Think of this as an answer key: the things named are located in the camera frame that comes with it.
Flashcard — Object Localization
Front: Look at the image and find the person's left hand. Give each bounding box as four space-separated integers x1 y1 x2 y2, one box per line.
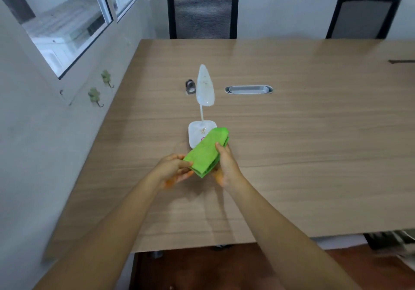
150 154 195 190

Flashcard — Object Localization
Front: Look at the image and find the person's right hand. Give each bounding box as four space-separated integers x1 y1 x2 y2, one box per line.
212 143 244 189

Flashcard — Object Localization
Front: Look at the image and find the green microfiber cloth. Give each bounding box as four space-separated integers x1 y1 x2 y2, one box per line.
183 128 230 179

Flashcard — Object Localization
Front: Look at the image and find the person's left forearm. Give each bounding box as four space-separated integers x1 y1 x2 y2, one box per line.
32 174 161 290

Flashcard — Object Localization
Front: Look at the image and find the person's right forearm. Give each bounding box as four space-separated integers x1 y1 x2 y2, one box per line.
227 175 362 290

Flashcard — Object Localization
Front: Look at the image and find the wooden table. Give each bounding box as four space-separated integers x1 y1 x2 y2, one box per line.
44 39 415 261

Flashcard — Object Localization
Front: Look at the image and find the white desk lamp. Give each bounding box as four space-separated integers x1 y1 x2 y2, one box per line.
188 64 217 149

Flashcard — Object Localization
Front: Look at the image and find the black mesh office chair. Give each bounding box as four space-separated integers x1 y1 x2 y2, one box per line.
167 0 239 39
326 0 402 39

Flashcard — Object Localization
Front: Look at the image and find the white air conditioner unit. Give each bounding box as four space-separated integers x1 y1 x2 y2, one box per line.
22 0 106 76

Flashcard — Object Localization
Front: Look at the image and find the white framed window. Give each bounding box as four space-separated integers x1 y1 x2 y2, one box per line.
0 0 139 80

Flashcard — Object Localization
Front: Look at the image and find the grey table cable grommet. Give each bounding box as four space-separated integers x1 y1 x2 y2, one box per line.
225 85 273 95

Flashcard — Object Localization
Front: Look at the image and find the green wall hook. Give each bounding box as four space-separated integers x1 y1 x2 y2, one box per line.
88 87 104 108
101 69 115 89

